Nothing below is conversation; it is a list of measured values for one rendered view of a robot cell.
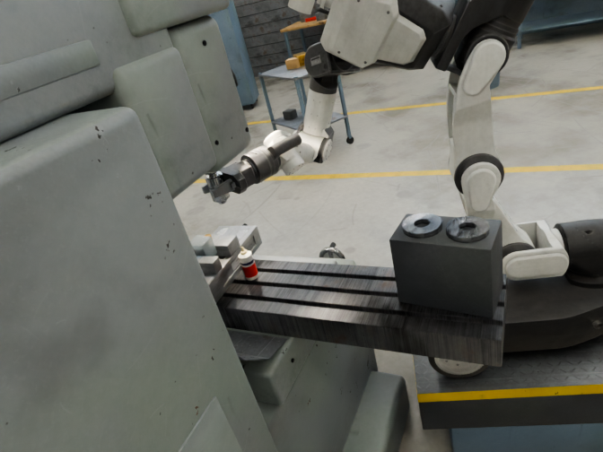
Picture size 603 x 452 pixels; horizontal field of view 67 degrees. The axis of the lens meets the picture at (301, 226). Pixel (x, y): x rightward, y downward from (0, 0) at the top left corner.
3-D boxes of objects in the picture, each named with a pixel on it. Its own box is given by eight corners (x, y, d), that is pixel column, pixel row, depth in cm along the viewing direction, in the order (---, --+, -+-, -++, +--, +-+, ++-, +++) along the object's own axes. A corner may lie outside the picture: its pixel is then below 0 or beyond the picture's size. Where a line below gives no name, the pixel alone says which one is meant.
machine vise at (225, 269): (225, 242, 159) (215, 215, 154) (262, 242, 153) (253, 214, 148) (168, 308, 132) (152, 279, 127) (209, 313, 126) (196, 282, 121)
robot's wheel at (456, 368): (490, 365, 151) (488, 320, 142) (493, 377, 147) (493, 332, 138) (429, 369, 156) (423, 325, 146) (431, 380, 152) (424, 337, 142)
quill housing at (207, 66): (196, 148, 126) (152, 27, 111) (258, 143, 117) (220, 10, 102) (152, 178, 112) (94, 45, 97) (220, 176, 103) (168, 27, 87)
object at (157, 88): (141, 169, 112) (94, 61, 99) (222, 164, 101) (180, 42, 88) (83, 206, 97) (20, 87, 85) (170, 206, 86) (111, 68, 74)
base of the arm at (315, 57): (346, 85, 150) (334, 55, 150) (372, 63, 139) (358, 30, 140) (313, 89, 141) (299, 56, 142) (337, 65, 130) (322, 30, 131)
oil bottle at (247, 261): (249, 272, 139) (240, 242, 134) (261, 273, 137) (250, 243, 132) (243, 280, 136) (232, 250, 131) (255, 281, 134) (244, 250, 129)
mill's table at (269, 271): (148, 269, 172) (140, 252, 168) (506, 298, 116) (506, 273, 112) (105, 310, 154) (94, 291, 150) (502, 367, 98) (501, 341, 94)
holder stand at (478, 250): (414, 273, 120) (405, 208, 111) (503, 285, 108) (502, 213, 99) (398, 302, 112) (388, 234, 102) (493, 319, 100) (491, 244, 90)
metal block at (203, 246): (201, 252, 139) (195, 236, 137) (217, 252, 137) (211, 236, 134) (192, 262, 135) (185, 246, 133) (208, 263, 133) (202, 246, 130)
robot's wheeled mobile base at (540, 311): (581, 256, 183) (588, 183, 167) (651, 353, 138) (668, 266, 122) (420, 274, 196) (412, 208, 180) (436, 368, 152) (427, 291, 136)
